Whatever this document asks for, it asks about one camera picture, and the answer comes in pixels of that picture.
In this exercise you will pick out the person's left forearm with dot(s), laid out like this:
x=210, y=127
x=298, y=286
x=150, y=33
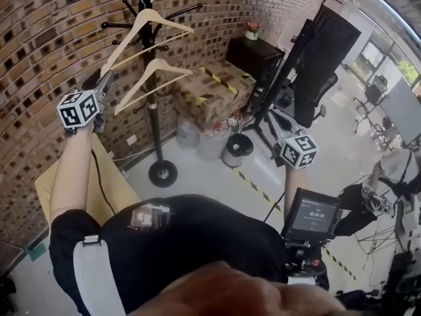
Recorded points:
x=70, y=176

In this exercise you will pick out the black office chair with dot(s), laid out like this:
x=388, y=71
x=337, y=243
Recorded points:
x=376, y=89

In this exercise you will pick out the potted flower plant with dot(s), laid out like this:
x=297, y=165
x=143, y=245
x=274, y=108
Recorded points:
x=253, y=31

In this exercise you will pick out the black monitor mount rig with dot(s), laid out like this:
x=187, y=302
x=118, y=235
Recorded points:
x=306, y=258

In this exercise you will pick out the black floor equipment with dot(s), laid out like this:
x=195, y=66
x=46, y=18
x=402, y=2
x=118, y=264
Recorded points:
x=401, y=275

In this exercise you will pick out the yellow black floor tape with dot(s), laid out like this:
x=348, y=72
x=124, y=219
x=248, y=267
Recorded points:
x=255, y=187

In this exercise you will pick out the person's chin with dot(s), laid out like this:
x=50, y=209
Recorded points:
x=230, y=291

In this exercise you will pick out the black swivel chair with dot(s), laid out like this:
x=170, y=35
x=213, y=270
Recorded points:
x=329, y=84

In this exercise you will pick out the black field monitor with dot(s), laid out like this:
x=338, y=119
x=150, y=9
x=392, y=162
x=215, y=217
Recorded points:
x=312, y=216

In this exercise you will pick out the plain wooden hanger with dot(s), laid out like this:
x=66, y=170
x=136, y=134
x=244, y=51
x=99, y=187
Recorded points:
x=157, y=64
x=148, y=14

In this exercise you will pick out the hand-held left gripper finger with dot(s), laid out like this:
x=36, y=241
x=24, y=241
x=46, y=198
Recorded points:
x=106, y=81
x=92, y=81

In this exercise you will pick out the grey board panel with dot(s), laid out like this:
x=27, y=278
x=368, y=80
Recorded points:
x=401, y=110

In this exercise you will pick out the small wooden side table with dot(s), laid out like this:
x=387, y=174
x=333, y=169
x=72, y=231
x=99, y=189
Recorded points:
x=125, y=193

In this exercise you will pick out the clear plastic water jug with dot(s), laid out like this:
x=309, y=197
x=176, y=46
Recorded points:
x=188, y=132
x=212, y=143

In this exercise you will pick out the person's right forearm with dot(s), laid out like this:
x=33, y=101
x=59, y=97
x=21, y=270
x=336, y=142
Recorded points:
x=292, y=186

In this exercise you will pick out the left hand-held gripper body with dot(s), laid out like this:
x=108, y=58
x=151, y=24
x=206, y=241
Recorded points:
x=79, y=109

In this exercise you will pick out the black coat rack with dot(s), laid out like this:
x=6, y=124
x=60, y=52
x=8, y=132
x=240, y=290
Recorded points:
x=158, y=137

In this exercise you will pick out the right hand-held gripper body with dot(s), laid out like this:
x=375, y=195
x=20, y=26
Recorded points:
x=299, y=151

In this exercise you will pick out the black cabinet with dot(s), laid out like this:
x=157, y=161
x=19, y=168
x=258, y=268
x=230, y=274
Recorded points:
x=253, y=58

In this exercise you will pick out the taped cardboard box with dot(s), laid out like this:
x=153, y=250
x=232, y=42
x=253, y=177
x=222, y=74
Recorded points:
x=217, y=91

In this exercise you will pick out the person's black shirt torso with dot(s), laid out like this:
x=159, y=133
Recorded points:
x=197, y=235

